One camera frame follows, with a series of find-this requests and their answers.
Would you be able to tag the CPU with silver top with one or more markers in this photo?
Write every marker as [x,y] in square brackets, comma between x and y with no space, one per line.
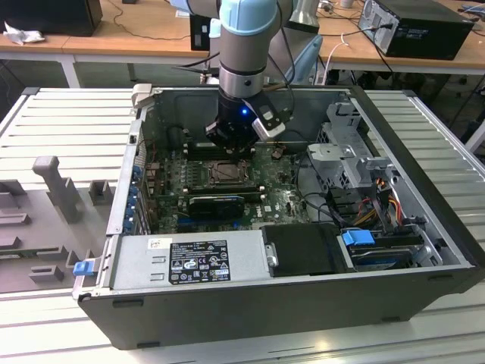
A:
[227,173]

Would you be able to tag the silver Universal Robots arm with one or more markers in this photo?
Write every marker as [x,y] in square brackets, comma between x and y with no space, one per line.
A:
[242,57]

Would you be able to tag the black RAM slot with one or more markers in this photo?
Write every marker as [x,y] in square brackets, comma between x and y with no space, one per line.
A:
[197,153]
[227,187]
[227,194]
[197,148]

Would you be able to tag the CPU socket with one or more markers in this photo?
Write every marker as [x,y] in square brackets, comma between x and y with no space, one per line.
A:
[227,183]

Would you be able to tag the round coin battery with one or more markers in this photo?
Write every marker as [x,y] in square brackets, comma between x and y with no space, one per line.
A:
[277,152]

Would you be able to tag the black graphics card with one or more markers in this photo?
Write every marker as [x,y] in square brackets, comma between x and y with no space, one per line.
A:
[216,208]

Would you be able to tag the green motherboard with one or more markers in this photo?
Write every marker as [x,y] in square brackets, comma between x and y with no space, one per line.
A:
[273,204]

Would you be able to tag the pale grey case latch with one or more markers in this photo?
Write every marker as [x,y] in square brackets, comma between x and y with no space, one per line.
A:
[141,95]

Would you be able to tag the small black computer box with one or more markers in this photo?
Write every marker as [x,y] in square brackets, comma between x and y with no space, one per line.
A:
[199,34]

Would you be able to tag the pale blue teach pendant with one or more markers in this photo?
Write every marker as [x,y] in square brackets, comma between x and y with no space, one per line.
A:
[308,57]

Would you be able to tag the silver perforated drive cage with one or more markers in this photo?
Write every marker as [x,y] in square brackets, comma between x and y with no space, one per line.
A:
[333,151]

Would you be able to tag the blue card retainer clip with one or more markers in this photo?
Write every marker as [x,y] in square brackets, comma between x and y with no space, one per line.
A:
[132,209]
[130,224]
[137,169]
[134,197]

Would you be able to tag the light wooden desk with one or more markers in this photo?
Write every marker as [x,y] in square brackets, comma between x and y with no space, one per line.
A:
[151,41]

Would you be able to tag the black drive bay shroud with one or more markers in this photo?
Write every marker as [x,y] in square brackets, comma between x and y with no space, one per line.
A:
[299,250]

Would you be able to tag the white cup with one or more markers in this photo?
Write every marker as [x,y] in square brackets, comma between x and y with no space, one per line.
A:
[346,3]

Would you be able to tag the hard disk in blue carrier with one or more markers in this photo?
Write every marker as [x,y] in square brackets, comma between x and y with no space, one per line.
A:
[358,242]

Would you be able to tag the silver power supply unit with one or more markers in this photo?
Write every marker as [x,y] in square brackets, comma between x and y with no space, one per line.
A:
[132,265]

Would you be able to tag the black open PC case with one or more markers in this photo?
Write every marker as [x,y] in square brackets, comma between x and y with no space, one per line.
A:
[265,322]

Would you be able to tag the blue plastic latch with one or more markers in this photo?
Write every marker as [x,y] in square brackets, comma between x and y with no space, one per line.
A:
[83,269]

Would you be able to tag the grey parts rack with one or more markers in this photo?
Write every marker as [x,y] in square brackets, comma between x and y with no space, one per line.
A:
[49,227]

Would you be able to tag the black desktop computer tower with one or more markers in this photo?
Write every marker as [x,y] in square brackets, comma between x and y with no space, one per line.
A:
[424,34]

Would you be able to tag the large black box device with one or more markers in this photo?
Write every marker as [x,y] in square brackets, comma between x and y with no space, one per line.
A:
[49,15]

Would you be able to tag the crumpled white paper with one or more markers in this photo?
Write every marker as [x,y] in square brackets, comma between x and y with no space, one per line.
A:
[22,35]

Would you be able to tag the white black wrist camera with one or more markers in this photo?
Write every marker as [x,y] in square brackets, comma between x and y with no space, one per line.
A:
[269,121]

